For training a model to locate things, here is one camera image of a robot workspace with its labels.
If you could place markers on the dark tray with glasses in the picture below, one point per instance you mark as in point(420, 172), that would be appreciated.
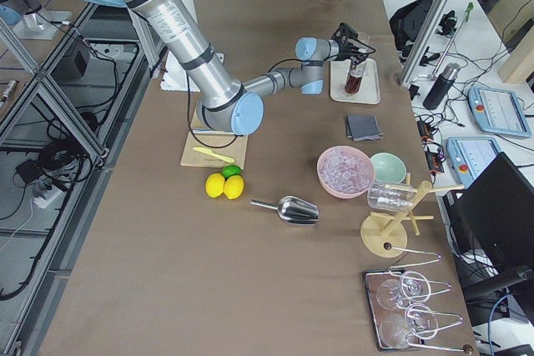
point(379, 313)

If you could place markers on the green bowl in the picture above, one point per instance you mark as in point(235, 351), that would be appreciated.
point(388, 168)

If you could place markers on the steel ice scoop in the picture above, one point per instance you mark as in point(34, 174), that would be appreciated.
point(293, 210)

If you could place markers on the glass mug on stand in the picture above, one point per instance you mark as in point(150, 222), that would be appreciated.
point(393, 197)

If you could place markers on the bamboo cutting board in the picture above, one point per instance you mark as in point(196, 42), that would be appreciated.
point(213, 149)

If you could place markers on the aluminium frame post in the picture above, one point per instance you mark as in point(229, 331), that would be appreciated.
point(427, 30)

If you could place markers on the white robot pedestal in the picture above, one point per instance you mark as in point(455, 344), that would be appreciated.
point(175, 78)

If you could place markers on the yellow plastic knife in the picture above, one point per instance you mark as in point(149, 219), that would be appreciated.
point(211, 153)

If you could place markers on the wine glass on tray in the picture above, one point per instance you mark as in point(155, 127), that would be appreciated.
point(363, 43)

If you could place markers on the wooden cup tree stand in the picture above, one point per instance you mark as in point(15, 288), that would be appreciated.
point(382, 231)

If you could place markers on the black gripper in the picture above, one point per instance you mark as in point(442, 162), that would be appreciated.
point(347, 51)

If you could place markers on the black thermos bottle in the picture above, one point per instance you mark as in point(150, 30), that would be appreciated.
point(441, 86)

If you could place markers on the yellow lemon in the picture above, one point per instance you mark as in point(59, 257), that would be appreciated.
point(214, 185)
point(233, 187)

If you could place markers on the green lime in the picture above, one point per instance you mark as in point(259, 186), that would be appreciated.
point(230, 171)

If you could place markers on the wire glass holder rack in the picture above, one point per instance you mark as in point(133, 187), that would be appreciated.
point(444, 320)

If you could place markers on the grey folded cloth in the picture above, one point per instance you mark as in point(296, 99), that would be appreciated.
point(362, 127)

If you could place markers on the blue teach pendant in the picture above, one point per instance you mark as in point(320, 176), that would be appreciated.
point(498, 111)
point(469, 156)

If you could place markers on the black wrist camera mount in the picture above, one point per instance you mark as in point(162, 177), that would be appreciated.
point(344, 31)

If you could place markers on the cream serving tray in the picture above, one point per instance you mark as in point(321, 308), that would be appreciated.
point(369, 92)

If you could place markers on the black monitor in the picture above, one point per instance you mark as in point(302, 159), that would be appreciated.
point(496, 212)

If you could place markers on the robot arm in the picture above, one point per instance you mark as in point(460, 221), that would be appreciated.
point(29, 19)
point(228, 104)

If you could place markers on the pink bowl with ice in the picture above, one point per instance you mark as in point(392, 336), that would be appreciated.
point(345, 172)

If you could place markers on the upturned wine glass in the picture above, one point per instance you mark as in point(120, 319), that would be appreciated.
point(410, 329)
point(403, 290)

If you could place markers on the tea bottle white cap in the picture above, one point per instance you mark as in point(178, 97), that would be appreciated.
point(354, 77)

